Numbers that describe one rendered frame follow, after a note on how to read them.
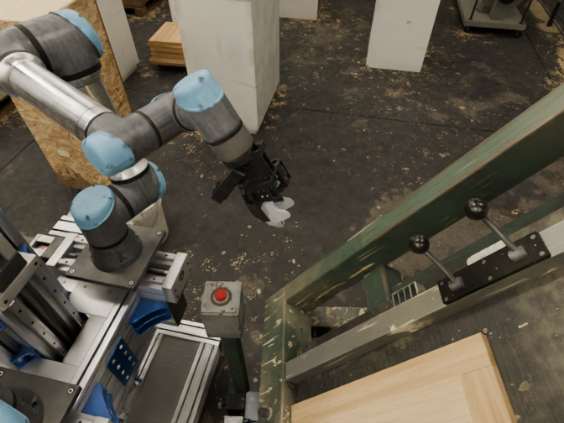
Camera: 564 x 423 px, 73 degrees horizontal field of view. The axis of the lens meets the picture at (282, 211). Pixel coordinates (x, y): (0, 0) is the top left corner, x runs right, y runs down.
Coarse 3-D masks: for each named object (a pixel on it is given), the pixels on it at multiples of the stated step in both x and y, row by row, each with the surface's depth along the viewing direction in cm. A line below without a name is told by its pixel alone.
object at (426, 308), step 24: (552, 240) 61; (552, 264) 61; (432, 288) 76; (504, 288) 67; (384, 312) 84; (408, 312) 79; (432, 312) 74; (456, 312) 74; (360, 336) 88; (384, 336) 82; (312, 360) 98; (336, 360) 93
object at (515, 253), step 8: (472, 200) 63; (480, 200) 62; (464, 208) 63; (472, 208) 62; (480, 208) 61; (472, 216) 62; (480, 216) 62; (488, 224) 63; (496, 232) 63; (504, 240) 63; (512, 248) 63; (520, 248) 62; (512, 256) 63; (520, 256) 62
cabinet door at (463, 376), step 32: (448, 352) 70; (480, 352) 65; (352, 384) 86; (384, 384) 79; (416, 384) 73; (448, 384) 68; (480, 384) 63; (320, 416) 91; (352, 416) 83; (384, 416) 76; (416, 416) 70; (448, 416) 65; (480, 416) 61; (512, 416) 58
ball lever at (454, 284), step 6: (420, 234) 70; (414, 240) 70; (420, 240) 69; (426, 240) 69; (414, 246) 69; (420, 246) 69; (426, 246) 69; (414, 252) 70; (420, 252) 69; (426, 252) 70; (432, 258) 70; (438, 264) 70; (444, 270) 70; (450, 276) 70; (450, 282) 71; (456, 282) 70; (462, 282) 70; (450, 288) 71; (456, 288) 70
